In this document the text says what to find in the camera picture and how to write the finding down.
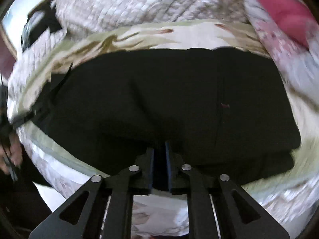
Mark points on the black pants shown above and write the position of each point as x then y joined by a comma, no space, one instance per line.
149,99

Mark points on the person's left hand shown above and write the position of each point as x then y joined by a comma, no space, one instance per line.
15,151

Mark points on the floral fleece blanket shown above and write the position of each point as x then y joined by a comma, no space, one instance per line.
149,37

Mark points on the beige quilted bedspread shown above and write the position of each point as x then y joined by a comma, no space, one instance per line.
137,2

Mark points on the pink pillow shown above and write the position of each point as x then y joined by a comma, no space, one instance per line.
281,10

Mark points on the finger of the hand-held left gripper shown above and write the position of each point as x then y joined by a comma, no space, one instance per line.
53,92

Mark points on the grey-blue garment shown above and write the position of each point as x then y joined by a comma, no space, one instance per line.
32,32

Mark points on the brown wooden door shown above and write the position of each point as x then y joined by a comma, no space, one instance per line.
5,54

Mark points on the person's dark clothing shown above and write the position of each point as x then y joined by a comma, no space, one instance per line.
22,204

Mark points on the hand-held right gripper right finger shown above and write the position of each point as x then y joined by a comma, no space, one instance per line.
168,171

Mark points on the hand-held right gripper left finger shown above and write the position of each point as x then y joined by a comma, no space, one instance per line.
151,174

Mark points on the black garment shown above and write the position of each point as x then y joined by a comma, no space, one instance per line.
52,20

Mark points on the pink floral quilt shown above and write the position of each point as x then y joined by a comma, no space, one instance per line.
279,49

